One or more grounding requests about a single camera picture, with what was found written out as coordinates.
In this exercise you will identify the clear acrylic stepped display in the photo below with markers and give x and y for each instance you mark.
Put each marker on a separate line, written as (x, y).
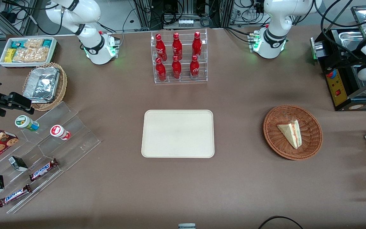
(75, 143)

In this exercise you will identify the snickers chocolate bar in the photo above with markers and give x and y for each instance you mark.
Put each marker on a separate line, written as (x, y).
(43, 169)
(14, 196)

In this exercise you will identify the white snack bin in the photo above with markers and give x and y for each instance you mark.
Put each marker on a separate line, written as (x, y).
(52, 54)

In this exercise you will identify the beige plastic tray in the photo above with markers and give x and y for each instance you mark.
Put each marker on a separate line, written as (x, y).
(176, 133)

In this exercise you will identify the steel warmer pan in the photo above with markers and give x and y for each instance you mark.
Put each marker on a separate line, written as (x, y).
(348, 43)

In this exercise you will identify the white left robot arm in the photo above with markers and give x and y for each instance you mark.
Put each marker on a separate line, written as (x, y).
(270, 44)

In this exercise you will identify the red label yogurt cup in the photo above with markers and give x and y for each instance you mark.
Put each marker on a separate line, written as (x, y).
(59, 132)

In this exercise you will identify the small clear cracker bag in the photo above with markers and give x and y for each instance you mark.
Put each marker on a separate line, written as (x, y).
(33, 43)

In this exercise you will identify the light wicker basket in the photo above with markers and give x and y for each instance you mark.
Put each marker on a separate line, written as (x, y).
(62, 86)

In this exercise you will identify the triangular sandwich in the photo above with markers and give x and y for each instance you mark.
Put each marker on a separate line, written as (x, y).
(292, 135)

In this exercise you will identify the clear acrylic bottle rack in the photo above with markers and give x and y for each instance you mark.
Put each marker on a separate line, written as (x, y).
(184, 79)

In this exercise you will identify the brown wicker basket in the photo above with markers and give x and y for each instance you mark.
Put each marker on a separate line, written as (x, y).
(281, 143)

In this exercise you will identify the aluminium foil container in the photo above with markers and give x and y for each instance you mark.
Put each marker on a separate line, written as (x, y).
(41, 84)

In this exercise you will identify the red cola bottle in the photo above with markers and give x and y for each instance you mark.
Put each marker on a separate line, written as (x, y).
(176, 70)
(197, 46)
(161, 49)
(177, 47)
(194, 68)
(160, 71)

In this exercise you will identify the teal snack packet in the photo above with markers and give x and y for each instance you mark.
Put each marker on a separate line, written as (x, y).
(17, 44)
(47, 43)

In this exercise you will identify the black food warmer appliance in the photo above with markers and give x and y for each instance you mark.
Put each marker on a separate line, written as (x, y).
(338, 86)

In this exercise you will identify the large clear cracker bag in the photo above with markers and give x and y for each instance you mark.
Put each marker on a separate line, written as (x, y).
(32, 54)

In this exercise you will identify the green label yogurt cup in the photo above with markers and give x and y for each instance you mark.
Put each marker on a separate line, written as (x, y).
(25, 123)

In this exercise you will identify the white power strip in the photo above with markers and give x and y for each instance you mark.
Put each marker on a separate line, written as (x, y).
(185, 22)

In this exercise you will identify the small grey device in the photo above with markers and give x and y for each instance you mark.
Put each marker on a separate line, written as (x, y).
(186, 226)

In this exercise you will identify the yellow snack packet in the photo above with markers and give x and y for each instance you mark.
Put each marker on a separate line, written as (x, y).
(10, 55)

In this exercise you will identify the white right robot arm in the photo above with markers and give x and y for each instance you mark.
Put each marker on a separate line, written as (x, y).
(95, 47)

